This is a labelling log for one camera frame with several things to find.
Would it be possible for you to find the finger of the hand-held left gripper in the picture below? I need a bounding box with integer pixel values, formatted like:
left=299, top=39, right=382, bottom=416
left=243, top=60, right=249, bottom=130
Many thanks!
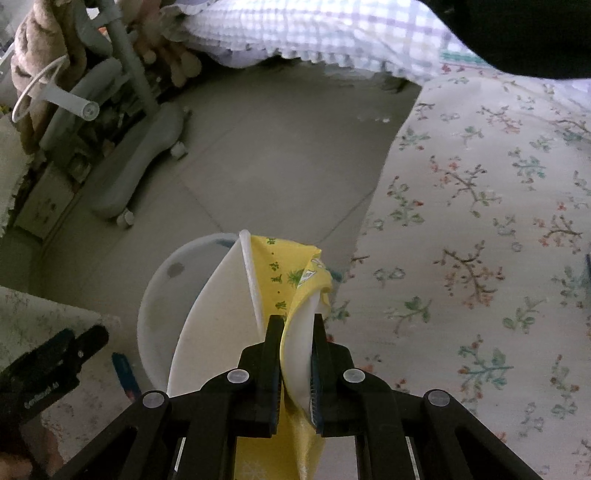
left=74, top=325, right=110, bottom=370

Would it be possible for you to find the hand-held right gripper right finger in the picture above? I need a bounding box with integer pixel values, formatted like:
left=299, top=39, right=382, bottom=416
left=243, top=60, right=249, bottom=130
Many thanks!
left=308, top=314, right=543, bottom=480

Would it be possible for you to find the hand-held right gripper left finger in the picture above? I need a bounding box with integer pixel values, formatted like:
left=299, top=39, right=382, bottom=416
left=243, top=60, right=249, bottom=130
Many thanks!
left=53, top=315, right=284, bottom=480

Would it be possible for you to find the white plastic waste bin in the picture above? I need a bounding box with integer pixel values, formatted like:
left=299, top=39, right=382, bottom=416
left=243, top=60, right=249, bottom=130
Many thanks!
left=113, top=232, right=345, bottom=402

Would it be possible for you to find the yellow printed snack bag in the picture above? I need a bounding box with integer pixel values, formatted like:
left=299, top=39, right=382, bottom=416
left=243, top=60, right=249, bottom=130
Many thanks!
left=167, top=229, right=334, bottom=480

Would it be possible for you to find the person's left hand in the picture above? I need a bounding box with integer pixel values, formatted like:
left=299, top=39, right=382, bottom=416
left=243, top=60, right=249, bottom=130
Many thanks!
left=0, top=427, right=64, bottom=480

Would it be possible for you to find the pale floral cloth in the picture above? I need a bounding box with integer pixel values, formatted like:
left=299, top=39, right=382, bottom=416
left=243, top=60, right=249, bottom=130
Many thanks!
left=0, top=286, right=139, bottom=462

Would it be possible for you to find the grey wheeled chair base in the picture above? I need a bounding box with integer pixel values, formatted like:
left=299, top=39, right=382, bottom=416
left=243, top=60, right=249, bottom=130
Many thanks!
left=39, top=0, right=190, bottom=229

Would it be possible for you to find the brown fuzzy cloth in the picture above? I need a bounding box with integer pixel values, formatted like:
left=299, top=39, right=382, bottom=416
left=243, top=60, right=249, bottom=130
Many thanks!
left=9, top=0, right=88, bottom=155

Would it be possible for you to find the pink plush toy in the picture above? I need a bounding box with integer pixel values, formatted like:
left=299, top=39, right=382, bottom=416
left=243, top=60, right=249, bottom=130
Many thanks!
left=134, top=0, right=202, bottom=88

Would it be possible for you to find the checked purple quilt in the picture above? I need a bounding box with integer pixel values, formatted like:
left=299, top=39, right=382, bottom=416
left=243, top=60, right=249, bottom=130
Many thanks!
left=161, top=0, right=467, bottom=85

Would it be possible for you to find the black cloth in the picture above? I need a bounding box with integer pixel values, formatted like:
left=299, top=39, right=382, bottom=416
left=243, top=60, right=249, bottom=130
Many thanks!
left=429, top=0, right=591, bottom=81

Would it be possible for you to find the white cylindrical handle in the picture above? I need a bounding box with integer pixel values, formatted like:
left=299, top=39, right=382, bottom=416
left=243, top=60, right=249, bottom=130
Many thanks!
left=41, top=85, right=100, bottom=121

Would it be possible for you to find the white cable loop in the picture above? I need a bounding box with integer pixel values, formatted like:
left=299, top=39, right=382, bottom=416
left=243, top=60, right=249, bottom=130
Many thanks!
left=12, top=55, right=71, bottom=123

